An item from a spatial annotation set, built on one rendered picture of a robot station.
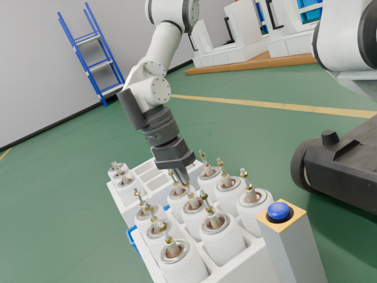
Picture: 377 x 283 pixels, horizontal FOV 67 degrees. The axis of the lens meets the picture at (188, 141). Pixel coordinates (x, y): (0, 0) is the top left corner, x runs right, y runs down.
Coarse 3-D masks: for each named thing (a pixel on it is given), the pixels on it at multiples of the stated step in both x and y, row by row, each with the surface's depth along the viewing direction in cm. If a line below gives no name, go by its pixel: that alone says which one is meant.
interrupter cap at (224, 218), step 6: (222, 216) 71; (228, 216) 70; (204, 222) 72; (222, 222) 70; (228, 222) 68; (204, 228) 70; (210, 228) 69; (216, 228) 68; (222, 228) 67; (210, 234) 67
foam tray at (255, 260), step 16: (240, 224) 80; (144, 240) 94; (192, 240) 79; (256, 240) 70; (144, 256) 82; (208, 256) 72; (240, 256) 67; (256, 256) 67; (160, 272) 73; (224, 272) 65; (240, 272) 66; (256, 272) 68; (272, 272) 70
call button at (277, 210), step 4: (272, 204) 56; (276, 204) 55; (280, 204) 55; (284, 204) 54; (268, 208) 55; (272, 208) 55; (276, 208) 54; (280, 208) 54; (284, 208) 53; (288, 208) 54; (268, 212) 54; (272, 212) 54; (276, 212) 53; (280, 212) 53; (284, 212) 53; (288, 212) 53; (272, 216) 54; (276, 216) 53; (280, 216) 53; (284, 216) 53
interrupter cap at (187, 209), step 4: (188, 200) 84; (200, 200) 82; (188, 204) 82; (200, 204) 81; (204, 204) 79; (184, 208) 81; (188, 208) 81; (192, 208) 80; (196, 208) 80; (200, 208) 78; (184, 212) 80; (188, 212) 79; (192, 212) 78; (196, 212) 77
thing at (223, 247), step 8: (232, 216) 71; (232, 224) 68; (200, 232) 70; (224, 232) 66; (232, 232) 67; (240, 232) 71; (208, 240) 67; (216, 240) 67; (224, 240) 67; (232, 240) 67; (240, 240) 70; (208, 248) 69; (216, 248) 68; (224, 248) 67; (232, 248) 68; (240, 248) 69; (216, 256) 69; (224, 256) 68; (232, 256) 68
